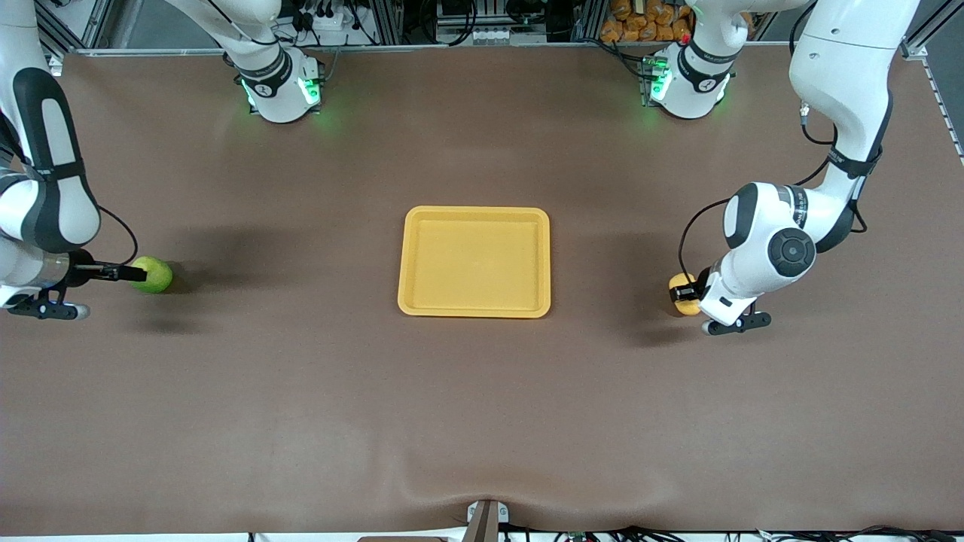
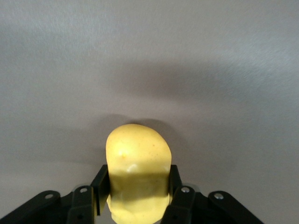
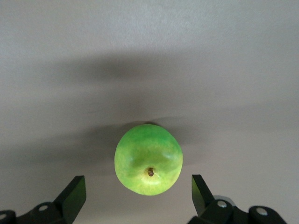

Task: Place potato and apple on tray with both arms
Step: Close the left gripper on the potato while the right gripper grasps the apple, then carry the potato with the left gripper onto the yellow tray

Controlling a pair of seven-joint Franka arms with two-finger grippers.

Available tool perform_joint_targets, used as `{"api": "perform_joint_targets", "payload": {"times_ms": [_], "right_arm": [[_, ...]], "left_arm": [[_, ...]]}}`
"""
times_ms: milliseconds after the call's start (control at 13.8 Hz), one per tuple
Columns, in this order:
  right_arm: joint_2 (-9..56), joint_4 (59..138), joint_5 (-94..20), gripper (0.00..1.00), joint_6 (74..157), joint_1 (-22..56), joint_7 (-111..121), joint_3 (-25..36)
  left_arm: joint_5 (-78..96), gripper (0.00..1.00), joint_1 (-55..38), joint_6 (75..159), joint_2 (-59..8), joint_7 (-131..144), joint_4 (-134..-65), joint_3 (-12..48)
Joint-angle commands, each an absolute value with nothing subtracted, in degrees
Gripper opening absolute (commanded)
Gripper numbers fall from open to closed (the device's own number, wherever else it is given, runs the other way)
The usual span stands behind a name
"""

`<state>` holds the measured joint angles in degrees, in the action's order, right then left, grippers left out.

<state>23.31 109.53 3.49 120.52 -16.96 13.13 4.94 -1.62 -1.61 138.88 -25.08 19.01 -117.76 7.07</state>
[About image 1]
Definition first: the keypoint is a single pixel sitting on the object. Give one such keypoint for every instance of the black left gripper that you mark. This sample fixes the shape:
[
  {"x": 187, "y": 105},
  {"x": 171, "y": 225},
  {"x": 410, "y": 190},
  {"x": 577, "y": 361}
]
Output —
[{"x": 703, "y": 284}]

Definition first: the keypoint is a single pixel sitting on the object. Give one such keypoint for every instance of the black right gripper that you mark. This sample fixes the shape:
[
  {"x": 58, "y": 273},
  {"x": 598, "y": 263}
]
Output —
[{"x": 81, "y": 271}]

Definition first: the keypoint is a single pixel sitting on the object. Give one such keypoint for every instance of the yellow potato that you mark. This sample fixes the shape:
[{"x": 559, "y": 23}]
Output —
[{"x": 684, "y": 307}]

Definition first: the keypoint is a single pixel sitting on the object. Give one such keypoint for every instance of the green apple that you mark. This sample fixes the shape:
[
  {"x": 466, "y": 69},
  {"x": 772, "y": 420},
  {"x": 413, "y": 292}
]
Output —
[{"x": 158, "y": 277}]

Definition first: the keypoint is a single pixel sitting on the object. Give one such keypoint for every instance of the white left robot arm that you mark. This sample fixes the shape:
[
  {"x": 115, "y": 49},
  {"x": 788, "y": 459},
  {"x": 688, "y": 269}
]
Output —
[{"x": 843, "y": 68}]

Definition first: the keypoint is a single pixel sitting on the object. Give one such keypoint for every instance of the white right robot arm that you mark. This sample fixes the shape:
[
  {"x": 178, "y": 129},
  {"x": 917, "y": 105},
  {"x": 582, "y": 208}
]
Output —
[{"x": 56, "y": 203}]

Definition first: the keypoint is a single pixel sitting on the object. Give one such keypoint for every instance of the yellow plastic tray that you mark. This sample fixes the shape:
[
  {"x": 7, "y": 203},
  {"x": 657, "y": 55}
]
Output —
[{"x": 474, "y": 263}]

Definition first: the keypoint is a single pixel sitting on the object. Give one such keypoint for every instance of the brown table mat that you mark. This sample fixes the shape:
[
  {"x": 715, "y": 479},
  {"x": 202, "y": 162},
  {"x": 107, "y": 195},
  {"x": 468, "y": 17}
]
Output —
[{"x": 482, "y": 414}]

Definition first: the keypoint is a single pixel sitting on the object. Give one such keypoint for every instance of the bag of orange snacks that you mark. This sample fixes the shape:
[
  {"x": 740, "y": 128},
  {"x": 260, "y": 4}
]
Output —
[{"x": 644, "y": 21}]

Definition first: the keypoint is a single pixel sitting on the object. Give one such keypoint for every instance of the white power strip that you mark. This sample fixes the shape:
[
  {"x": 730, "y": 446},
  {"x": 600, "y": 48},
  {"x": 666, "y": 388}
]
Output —
[{"x": 330, "y": 25}]

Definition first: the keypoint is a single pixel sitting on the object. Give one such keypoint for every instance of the silver corner bracket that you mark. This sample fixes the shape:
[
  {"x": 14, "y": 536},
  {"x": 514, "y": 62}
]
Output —
[
  {"x": 56, "y": 65},
  {"x": 916, "y": 50}
]

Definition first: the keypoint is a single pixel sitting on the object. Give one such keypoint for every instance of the aluminium frame post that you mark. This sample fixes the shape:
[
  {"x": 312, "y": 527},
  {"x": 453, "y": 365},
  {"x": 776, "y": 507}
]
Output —
[
  {"x": 587, "y": 19},
  {"x": 385, "y": 19}
]

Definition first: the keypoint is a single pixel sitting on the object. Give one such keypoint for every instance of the metal clamp bracket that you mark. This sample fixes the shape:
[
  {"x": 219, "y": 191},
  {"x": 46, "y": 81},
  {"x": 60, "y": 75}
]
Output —
[{"x": 486, "y": 519}]

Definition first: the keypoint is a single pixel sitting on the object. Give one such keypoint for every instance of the silver table edge rail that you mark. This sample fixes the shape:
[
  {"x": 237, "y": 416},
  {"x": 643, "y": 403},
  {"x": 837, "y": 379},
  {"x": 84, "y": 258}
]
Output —
[{"x": 452, "y": 48}]

